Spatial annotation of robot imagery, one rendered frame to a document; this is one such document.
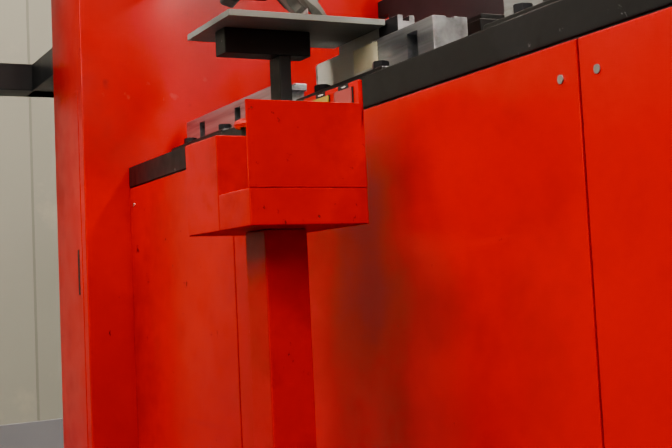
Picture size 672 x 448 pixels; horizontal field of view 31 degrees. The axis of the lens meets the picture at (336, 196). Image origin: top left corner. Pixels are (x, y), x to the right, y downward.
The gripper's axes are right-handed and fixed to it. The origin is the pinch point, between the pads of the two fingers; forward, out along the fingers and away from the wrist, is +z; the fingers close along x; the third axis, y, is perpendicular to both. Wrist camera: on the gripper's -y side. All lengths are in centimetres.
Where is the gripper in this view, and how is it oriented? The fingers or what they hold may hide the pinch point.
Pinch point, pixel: (312, 20)
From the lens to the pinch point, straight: 194.2
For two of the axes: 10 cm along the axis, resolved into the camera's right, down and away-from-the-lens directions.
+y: 7.0, -6.6, 2.7
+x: -2.8, 0.9, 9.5
